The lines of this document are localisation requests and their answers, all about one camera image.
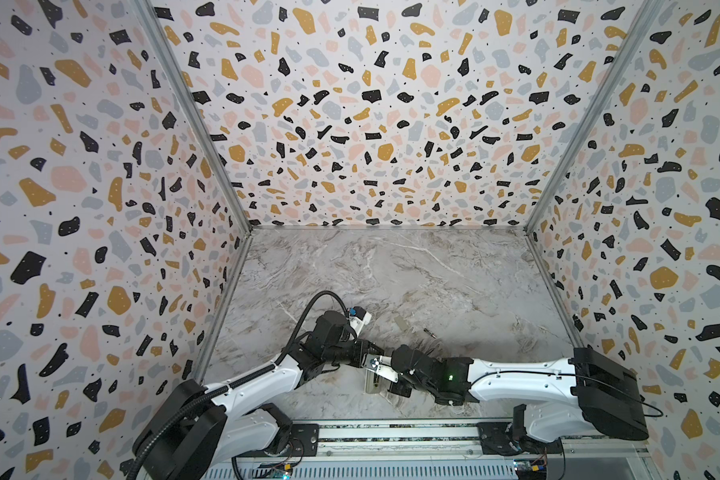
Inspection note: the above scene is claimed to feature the white remote control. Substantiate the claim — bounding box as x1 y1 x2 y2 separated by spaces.
362 359 392 394

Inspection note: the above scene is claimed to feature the beige battery compartment cover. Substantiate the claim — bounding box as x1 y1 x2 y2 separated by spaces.
394 316 410 331

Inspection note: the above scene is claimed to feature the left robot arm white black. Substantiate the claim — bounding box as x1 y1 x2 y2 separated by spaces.
126 306 381 479

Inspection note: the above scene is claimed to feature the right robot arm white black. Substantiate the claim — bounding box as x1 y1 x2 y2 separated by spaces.
378 345 649 445

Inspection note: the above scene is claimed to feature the white ventilation grille strip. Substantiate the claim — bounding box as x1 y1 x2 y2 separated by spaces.
238 460 518 479

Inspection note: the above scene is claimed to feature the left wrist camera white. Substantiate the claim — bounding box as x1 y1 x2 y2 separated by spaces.
348 306 372 335

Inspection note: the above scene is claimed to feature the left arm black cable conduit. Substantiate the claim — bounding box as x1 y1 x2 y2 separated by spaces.
125 290 350 480

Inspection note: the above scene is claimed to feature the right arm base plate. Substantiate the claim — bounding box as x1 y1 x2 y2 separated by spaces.
477 404 563 457

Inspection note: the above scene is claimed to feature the aluminium mounting rail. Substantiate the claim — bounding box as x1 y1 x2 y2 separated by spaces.
140 416 637 463

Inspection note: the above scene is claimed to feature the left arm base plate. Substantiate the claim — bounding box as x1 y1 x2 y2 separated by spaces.
232 403 320 457

